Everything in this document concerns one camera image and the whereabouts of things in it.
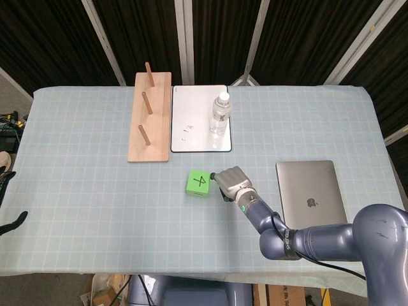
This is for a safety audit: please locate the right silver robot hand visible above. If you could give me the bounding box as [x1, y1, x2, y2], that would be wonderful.
[210, 166, 258, 204]

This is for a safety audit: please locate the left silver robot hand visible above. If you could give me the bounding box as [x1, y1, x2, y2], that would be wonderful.
[0, 171, 29, 237]

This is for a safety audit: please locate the green cube with numbers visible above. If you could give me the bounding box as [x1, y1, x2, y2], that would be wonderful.
[184, 170, 212, 196]

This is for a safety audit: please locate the light green gridded cutting mat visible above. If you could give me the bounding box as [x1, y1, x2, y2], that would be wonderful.
[0, 85, 408, 288]

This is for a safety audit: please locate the beige hat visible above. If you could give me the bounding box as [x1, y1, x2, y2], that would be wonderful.
[0, 151, 13, 173]

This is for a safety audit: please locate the clear plastic water bottle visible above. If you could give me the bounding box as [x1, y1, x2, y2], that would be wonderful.
[208, 92, 231, 135]

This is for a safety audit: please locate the white dry-erase board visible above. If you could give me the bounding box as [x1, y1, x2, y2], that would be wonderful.
[170, 84, 233, 153]

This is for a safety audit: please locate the grey closed laptop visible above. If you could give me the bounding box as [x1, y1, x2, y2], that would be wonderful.
[275, 160, 349, 231]

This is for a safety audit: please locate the wooden board with three pegs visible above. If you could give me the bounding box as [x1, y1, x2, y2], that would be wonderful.
[127, 62, 172, 164]

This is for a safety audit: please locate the blue-grey robot torso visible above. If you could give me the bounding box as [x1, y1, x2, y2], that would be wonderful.
[127, 273, 256, 306]

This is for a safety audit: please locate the brown cardboard box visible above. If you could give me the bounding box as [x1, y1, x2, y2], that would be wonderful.
[266, 284, 307, 306]

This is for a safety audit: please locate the open box with clutter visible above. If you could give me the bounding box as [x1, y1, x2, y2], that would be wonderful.
[79, 273, 131, 306]

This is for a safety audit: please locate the black equipment with cables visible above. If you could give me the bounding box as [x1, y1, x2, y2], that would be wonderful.
[0, 110, 29, 151]

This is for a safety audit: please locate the white partition frame post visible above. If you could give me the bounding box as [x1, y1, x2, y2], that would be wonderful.
[324, 0, 398, 85]
[0, 68, 34, 100]
[384, 125, 408, 145]
[176, 0, 196, 85]
[81, 0, 127, 86]
[229, 0, 272, 87]

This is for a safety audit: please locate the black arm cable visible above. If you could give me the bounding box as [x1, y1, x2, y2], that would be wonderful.
[270, 212, 368, 282]

